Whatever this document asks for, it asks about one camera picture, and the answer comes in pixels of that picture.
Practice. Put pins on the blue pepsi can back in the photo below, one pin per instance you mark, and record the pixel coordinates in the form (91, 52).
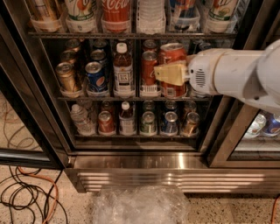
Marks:
(100, 44)

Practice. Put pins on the red coke can back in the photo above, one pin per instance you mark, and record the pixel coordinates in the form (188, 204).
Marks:
(150, 45)

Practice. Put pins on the red coke can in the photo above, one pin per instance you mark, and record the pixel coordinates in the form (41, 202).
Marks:
(150, 45)
(168, 53)
(149, 60)

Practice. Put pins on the green white bottle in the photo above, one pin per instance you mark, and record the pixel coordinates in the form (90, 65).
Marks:
(81, 13)
(221, 12)

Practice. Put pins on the gold can bottom shelf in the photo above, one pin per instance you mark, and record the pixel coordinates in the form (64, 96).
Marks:
(191, 123)

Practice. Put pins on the tan bottle top left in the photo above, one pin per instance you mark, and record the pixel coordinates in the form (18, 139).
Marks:
(45, 14)

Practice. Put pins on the gold can back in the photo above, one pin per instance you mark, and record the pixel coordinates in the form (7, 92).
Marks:
(73, 44)

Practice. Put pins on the blue pepsi can front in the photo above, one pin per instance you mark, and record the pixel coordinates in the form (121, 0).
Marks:
(96, 77)

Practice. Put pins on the red can bottom shelf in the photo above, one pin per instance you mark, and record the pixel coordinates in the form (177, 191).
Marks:
(106, 123)

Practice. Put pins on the green white bottle top left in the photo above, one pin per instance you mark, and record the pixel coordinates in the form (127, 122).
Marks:
(81, 13)

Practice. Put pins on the clear water bottle top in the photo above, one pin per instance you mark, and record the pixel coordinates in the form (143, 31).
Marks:
(150, 16)

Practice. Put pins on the clear water bottle bottom shelf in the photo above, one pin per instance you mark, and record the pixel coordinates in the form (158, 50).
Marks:
(82, 121)

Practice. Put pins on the steel fridge base grille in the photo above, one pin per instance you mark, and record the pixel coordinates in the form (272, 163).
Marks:
(91, 173)

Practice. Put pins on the right fridge glass door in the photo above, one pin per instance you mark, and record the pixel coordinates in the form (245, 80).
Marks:
(259, 27)

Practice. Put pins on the left fridge glass door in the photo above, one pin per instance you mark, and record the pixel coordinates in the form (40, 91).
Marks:
(23, 88)

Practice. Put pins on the blue can behind right door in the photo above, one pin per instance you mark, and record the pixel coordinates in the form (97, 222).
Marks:
(272, 126)

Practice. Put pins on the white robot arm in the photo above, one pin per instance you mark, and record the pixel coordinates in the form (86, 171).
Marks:
(250, 76)

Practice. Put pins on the blue pepsi can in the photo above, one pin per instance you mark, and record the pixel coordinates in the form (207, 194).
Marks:
(98, 55)
(96, 77)
(100, 44)

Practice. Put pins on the tea bottle bottom shelf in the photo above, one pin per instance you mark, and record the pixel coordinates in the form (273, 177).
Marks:
(127, 120)

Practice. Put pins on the blue can bottom shelf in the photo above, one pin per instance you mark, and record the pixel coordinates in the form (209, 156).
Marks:
(169, 124)

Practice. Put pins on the blue bottle top shelf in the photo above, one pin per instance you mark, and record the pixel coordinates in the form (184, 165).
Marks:
(183, 12)

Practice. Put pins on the gold can front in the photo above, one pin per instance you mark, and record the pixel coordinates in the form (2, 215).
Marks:
(67, 77)

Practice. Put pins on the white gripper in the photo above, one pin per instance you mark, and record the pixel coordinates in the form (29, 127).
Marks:
(201, 73)

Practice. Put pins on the clear plastic bubble wrap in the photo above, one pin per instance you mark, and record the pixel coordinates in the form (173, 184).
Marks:
(150, 204)

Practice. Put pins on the brown tea bottle middle shelf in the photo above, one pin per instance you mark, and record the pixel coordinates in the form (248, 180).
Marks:
(123, 68)

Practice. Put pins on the green can bottom shelf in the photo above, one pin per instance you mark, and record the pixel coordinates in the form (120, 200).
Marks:
(148, 125)

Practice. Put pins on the red coca-cola bottle top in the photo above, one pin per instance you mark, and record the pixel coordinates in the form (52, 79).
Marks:
(116, 14)

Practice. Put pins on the red coke can front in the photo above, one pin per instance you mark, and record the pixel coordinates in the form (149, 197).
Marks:
(168, 53)

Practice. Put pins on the fridge glass door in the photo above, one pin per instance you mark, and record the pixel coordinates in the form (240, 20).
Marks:
(259, 27)
(23, 88)

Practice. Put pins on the green white bottle top right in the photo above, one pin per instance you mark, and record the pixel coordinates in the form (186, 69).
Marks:
(221, 12)

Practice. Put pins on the blue redbull can back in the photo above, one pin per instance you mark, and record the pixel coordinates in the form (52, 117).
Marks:
(205, 46)

